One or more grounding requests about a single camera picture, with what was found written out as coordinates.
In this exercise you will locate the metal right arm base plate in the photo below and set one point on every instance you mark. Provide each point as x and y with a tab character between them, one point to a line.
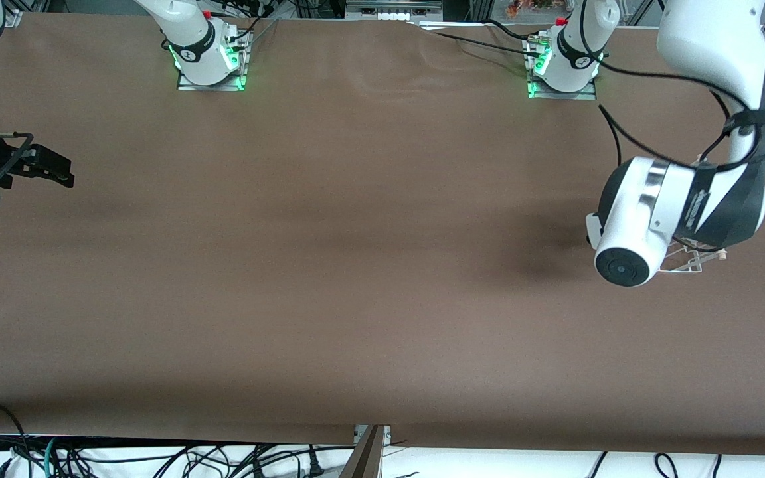
240	66

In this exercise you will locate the brown table cover sheet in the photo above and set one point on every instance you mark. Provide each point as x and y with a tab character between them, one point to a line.
356	265

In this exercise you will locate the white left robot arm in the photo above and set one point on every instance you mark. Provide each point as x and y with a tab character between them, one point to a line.
641	212

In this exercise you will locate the white power strip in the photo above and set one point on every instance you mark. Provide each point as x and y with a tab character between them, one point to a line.
392	13

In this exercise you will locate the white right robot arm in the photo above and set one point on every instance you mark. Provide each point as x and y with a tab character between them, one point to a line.
190	40

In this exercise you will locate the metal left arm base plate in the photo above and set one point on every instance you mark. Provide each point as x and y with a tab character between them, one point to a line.
585	95

